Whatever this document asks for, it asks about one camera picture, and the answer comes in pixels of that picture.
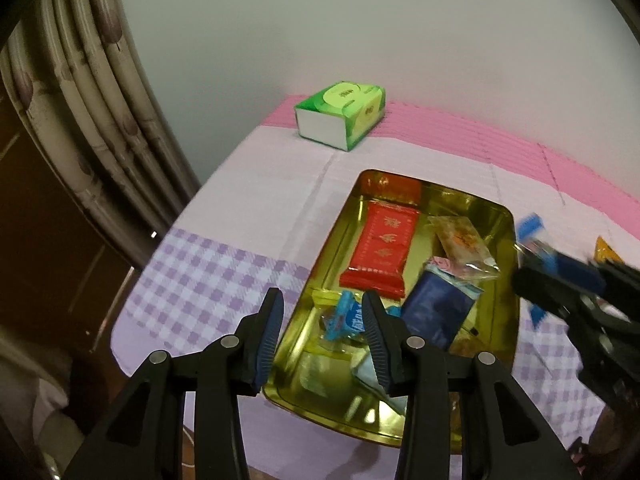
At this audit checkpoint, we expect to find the beige patterned curtain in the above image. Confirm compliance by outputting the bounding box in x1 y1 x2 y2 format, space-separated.
0 0 201 271

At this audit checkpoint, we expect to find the light blue snack packet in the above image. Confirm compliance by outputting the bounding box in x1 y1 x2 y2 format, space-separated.
350 347 411 411

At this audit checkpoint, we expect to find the red snack packet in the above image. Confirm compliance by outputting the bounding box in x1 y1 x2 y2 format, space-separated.
339 200 421 301

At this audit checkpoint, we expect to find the gold metal tray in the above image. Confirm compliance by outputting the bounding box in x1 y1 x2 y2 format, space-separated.
262 170 521 456

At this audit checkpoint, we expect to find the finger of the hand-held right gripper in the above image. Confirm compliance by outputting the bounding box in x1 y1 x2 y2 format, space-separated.
512 265 598 323
552 254 640 296

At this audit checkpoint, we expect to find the pale cloth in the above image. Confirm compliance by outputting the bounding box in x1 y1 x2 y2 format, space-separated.
0 325 71 441

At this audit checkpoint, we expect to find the pink and purple checked tablecloth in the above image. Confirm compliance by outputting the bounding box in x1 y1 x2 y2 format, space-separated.
111 94 640 471

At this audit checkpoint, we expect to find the candy in yellow-ended wrapper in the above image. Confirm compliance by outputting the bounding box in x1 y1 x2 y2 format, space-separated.
311 289 351 341

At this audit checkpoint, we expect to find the clear and blue snack packet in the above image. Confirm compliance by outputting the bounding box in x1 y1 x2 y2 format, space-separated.
516 214 560 328

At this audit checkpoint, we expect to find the yellow snack packet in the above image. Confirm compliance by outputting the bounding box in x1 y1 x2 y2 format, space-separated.
592 236 626 263

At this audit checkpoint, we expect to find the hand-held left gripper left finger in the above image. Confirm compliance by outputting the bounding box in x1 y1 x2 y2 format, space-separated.
65 287 286 480

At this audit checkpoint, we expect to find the clear-wrapped pale cereal bar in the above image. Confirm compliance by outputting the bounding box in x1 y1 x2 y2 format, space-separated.
429 215 502 281

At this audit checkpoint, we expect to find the brown wooden cabinet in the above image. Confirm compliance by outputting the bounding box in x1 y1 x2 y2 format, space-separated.
0 90 146 401

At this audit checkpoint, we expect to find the dark blue snack packet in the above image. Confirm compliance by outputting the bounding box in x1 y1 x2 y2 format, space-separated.
400 270 483 348

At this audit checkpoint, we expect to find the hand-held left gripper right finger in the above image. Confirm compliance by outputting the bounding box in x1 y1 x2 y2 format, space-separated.
361 290 571 480

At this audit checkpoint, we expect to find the green tissue box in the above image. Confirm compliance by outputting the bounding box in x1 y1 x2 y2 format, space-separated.
293 81 388 152

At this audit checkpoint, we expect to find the pink wrapped snack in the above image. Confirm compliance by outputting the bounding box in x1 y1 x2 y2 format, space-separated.
425 256 463 278

